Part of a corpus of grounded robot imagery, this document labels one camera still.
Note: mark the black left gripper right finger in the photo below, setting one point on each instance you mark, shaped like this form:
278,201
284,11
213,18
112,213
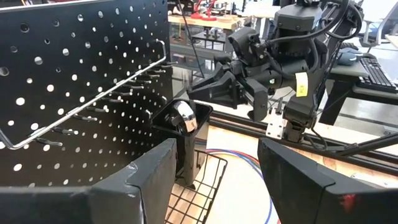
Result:
326,205

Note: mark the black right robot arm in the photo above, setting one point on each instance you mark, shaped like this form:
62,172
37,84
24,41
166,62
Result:
298,28

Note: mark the light wooden table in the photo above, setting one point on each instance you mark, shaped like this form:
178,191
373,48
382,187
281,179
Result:
205,22

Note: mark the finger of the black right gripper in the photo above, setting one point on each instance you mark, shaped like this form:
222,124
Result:
258,102
217,91

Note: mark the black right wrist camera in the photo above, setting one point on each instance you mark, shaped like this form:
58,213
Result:
244,43

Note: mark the grey office chair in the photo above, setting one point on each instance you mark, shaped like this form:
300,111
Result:
385,25

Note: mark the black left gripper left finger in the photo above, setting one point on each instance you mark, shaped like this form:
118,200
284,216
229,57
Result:
77,208

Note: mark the black computer keyboard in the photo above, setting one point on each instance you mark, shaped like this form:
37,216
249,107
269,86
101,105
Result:
376,74

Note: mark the black perforated peg board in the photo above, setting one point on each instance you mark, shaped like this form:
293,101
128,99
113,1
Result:
62,71

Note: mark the black plastic cup bin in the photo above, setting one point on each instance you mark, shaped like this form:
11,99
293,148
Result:
189,155

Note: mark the grey office desk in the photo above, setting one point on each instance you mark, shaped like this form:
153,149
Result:
345,74

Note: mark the white metal bracket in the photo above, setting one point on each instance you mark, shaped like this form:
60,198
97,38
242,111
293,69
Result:
276,126

